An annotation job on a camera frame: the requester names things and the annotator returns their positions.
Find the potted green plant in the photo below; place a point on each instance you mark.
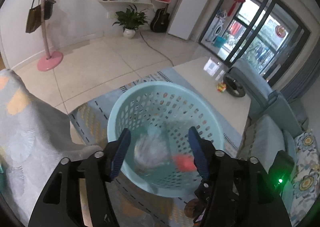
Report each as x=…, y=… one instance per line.
x=131, y=20

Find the blue-grey sofa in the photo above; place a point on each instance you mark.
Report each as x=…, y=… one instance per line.
x=274, y=124

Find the dark round tray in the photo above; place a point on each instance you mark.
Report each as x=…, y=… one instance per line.
x=233, y=87

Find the floral cushion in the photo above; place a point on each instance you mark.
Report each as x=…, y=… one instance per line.
x=306, y=177

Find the grey patterned tablecloth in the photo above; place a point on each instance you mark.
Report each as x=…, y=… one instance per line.
x=34, y=138

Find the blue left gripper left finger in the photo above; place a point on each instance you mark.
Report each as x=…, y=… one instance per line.
x=119, y=151

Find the light blue plastic laundry basket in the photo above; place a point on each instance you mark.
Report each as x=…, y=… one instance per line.
x=170, y=109

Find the white washing machine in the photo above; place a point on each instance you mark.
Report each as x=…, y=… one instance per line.
x=216, y=29

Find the white wall shelf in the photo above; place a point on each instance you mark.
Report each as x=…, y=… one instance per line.
x=128, y=1

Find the black guitar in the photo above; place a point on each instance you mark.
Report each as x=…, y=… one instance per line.
x=161, y=20

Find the red trash piece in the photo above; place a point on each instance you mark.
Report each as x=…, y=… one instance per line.
x=184, y=163

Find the rubik's cube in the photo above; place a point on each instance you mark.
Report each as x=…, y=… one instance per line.
x=221, y=86

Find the pink coat stand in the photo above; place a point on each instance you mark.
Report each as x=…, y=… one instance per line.
x=50, y=60

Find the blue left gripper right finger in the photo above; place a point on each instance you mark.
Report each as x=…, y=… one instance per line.
x=200, y=159

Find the black small handbag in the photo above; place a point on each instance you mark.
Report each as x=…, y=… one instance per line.
x=48, y=9

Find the white coffee table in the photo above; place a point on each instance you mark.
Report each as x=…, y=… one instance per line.
x=204, y=75

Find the white refrigerator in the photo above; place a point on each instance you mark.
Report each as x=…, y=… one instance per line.
x=185, y=18

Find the brown handbag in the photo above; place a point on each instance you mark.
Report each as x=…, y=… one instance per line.
x=34, y=17

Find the teal bucket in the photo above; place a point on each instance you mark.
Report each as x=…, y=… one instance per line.
x=219, y=41

